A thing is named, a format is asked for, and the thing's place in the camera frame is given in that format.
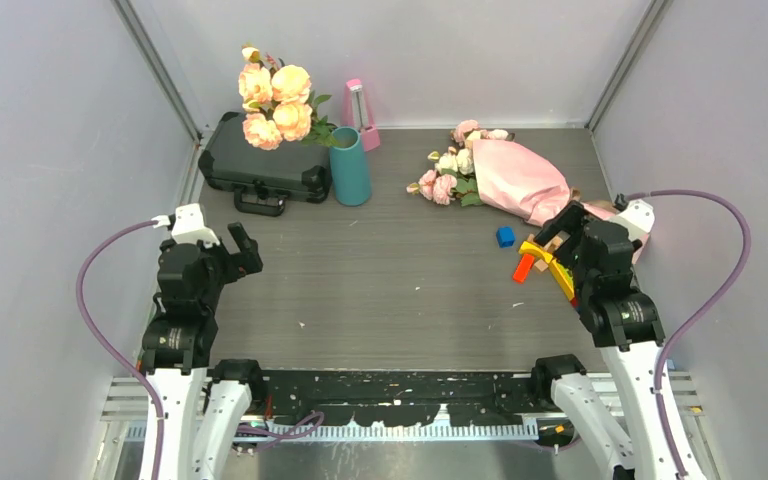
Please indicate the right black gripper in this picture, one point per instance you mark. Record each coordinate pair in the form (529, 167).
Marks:
(570, 219)

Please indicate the peach artificial roses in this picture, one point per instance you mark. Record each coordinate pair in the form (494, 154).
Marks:
(280, 104)

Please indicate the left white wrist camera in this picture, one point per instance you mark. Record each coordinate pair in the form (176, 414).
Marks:
(186, 225)

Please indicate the black carrying case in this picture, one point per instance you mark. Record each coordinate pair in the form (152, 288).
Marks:
(263, 181)

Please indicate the teal vase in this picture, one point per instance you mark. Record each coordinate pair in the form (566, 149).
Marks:
(349, 168)

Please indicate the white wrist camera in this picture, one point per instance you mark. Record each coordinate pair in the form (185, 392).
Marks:
(186, 225)
(638, 218)

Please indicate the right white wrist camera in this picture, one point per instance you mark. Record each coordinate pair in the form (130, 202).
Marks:
(638, 218)

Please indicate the orange rectangular block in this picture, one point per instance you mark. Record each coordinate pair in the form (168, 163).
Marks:
(523, 268)

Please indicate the wooden arch block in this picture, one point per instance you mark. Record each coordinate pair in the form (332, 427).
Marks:
(550, 247)

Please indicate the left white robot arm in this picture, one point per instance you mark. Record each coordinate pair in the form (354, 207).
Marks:
(195, 409)

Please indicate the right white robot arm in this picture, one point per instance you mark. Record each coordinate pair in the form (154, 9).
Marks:
(626, 329)

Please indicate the yellow arch block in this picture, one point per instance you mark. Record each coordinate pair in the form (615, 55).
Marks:
(536, 251)

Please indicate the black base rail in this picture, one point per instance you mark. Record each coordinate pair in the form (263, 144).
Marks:
(399, 398)

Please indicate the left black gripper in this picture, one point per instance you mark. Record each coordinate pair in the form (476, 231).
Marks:
(247, 248)

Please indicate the pink flower bouquet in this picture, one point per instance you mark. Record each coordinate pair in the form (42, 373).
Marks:
(488, 167)

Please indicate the yellow window block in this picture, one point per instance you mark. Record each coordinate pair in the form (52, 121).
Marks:
(564, 279)

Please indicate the small blue brick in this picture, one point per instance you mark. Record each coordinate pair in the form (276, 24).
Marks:
(505, 237)

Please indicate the pink metronome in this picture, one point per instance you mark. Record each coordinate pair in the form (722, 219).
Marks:
(357, 114)

